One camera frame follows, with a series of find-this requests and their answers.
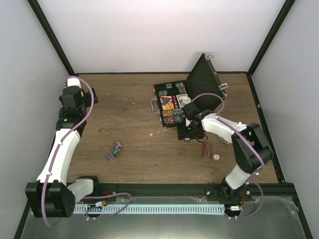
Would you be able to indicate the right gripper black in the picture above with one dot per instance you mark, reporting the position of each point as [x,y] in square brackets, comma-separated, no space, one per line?
[182,134]

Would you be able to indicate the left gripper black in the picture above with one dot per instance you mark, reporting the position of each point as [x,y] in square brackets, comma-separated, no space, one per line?
[88,96]

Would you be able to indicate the black poker set case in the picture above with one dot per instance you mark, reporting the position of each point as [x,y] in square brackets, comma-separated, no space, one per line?
[202,79]

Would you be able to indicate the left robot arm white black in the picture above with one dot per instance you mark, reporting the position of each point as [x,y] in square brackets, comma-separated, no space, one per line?
[50,196]

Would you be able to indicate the striped chip roll by arm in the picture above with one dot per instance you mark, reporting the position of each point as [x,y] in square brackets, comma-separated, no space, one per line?
[224,140]

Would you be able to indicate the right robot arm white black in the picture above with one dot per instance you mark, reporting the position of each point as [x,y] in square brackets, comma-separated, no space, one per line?
[251,147]

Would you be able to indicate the brown poker chip roll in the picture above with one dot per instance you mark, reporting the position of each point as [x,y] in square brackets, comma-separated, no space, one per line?
[206,149]

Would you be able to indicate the chips row in case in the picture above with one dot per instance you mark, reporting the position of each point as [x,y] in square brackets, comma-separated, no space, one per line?
[173,116]

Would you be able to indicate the white dealer button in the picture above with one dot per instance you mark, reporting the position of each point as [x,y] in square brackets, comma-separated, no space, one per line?
[184,101]

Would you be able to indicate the orange poker chip flat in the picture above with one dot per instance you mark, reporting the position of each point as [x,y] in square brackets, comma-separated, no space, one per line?
[216,157]

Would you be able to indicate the blue playing card deck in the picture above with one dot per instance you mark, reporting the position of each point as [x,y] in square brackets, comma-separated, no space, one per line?
[181,97]

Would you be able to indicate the chips in case back slot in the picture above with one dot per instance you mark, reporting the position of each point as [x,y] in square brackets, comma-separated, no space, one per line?
[181,87]

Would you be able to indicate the purple poker chip stack far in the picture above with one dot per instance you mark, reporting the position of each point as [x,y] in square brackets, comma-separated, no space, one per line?
[118,145]

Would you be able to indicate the purple poker chip stack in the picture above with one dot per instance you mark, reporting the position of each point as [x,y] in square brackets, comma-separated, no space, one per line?
[111,157]
[118,145]

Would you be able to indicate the purple poker chip stack near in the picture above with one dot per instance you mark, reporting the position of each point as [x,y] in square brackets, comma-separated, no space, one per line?
[111,157]

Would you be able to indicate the metal sheet front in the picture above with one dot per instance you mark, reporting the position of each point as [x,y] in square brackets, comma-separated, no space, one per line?
[277,219]

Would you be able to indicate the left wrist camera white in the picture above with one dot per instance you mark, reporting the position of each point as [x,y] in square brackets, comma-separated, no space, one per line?
[73,82]

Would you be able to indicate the black frame post left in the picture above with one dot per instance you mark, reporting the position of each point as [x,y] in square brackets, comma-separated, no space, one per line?
[42,19]

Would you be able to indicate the black frame post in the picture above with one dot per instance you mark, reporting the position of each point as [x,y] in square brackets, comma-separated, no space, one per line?
[42,19]
[279,20]

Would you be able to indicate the black frame rail right side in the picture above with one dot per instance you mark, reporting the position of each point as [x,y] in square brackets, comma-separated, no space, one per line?
[276,163]

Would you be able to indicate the black front mounting rail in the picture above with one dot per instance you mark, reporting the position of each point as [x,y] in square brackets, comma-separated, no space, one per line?
[211,191]

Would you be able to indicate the light blue slotted cable duct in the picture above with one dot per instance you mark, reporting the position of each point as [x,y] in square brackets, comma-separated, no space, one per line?
[149,209]

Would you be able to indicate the black frame post right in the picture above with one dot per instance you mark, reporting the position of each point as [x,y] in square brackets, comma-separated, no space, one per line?
[279,20]

